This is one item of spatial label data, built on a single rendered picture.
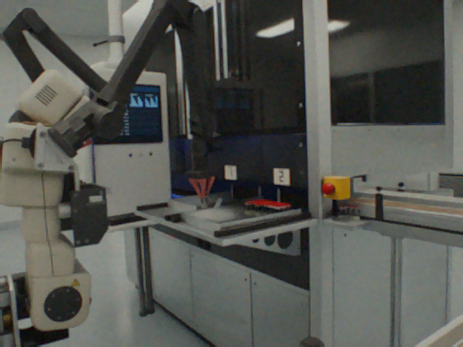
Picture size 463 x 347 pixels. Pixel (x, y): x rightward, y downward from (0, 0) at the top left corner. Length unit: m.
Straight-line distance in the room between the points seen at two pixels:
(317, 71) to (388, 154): 0.51
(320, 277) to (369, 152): 0.51
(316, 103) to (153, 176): 1.08
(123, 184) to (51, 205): 0.89
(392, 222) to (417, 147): 0.62
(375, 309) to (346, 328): 0.19
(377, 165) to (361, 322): 0.63
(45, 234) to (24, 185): 0.15
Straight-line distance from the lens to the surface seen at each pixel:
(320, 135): 1.36
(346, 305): 1.60
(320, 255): 1.42
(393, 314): 1.48
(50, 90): 1.17
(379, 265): 1.72
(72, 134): 1.01
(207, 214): 1.46
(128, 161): 2.05
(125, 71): 1.06
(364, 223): 1.35
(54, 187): 1.18
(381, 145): 1.64
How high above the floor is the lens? 1.17
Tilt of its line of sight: 5 degrees down
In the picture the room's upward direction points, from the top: 2 degrees counter-clockwise
